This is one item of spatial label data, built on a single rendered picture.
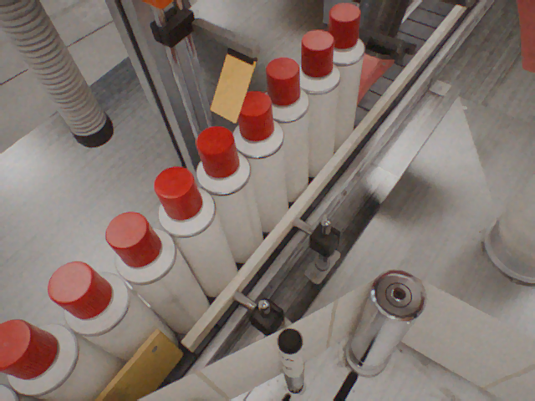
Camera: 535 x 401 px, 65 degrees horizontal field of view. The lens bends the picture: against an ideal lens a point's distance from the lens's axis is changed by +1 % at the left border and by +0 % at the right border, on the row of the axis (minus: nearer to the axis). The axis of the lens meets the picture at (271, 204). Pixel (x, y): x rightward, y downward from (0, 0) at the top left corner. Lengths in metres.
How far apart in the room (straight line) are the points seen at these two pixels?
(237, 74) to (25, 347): 0.26
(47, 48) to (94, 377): 0.25
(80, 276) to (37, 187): 0.44
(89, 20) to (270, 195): 2.31
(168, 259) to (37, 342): 0.11
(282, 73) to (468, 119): 0.35
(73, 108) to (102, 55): 2.05
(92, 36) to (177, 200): 2.26
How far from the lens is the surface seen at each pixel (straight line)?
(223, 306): 0.47
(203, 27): 0.39
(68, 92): 0.37
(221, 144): 0.36
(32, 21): 0.34
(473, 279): 0.55
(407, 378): 0.49
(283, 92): 0.42
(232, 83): 0.38
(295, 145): 0.47
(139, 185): 0.69
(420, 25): 0.84
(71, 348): 0.36
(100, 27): 2.62
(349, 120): 0.57
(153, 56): 0.46
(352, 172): 0.59
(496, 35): 0.94
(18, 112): 2.32
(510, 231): 0.52
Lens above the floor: 1.36
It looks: 58 degrees down
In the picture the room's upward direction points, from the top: 7 degrees counter-clockwise
